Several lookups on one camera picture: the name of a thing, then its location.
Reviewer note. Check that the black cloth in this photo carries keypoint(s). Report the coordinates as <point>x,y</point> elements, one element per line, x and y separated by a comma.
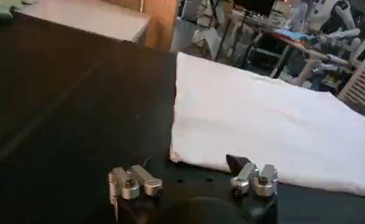
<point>78,106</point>

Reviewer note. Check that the colourful folded cloth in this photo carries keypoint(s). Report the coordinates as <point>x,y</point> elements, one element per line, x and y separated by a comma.
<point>293,36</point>

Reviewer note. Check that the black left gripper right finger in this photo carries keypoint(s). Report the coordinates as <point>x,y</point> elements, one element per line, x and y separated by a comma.
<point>261,182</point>

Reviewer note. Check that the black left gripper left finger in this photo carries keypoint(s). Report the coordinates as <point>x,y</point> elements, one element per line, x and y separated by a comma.
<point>145,180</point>

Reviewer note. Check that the wooden cabinet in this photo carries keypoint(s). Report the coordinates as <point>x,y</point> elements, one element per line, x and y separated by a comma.
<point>162,24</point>

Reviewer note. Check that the white cloth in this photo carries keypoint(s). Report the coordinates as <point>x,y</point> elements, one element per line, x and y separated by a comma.
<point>261,121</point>

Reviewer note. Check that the white humanoid robot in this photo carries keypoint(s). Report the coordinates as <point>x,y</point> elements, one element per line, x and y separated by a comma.
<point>337,21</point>

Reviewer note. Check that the cluttered desk with goods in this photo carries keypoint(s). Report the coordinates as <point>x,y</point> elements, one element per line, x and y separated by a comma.
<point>231,33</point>

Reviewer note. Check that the pale green cloth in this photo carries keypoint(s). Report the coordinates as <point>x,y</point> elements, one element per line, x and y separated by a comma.
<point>1,7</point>

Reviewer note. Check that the white slatted basket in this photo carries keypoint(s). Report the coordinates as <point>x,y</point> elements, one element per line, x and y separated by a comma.
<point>360,79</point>

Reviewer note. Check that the white desk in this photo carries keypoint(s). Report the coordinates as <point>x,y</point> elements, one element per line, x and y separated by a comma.
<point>87,18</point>

